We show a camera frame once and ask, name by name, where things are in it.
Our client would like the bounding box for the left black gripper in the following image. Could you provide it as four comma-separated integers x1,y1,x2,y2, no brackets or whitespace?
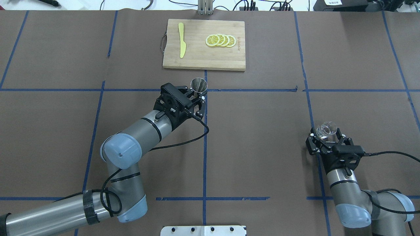
154,89,207,131

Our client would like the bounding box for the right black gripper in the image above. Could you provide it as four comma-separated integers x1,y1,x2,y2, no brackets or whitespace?
305,128,362,173

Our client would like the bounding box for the clear glass measuring cup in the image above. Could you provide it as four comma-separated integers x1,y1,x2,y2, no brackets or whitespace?
315,121,338,142

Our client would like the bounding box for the steel double jigger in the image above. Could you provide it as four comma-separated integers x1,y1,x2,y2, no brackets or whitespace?
190,77,208,97

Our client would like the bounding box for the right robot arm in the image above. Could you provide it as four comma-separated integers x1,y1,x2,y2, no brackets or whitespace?
305,128,419,236

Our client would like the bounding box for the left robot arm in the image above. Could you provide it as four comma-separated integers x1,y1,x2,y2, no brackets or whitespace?
1,83,207,236

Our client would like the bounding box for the yellow plastic knife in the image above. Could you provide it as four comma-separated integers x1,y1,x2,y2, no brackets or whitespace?
178,22,187,59

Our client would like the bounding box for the bamboo cutting board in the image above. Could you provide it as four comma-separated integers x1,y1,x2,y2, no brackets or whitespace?
162,18,246,71

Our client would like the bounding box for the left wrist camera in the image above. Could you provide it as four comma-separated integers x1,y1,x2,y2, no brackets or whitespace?
161,83,193,110

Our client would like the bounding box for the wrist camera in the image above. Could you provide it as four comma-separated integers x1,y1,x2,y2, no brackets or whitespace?
332,145,366,157
161,83,193,110

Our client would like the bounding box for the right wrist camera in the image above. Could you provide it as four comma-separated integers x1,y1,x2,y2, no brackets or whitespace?
332,145,366,157

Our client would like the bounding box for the aluminium frame post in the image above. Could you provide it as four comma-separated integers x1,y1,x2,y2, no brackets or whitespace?
198,0,214,15

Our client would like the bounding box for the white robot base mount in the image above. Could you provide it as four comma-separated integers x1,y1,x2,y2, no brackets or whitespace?
160,225,247,236

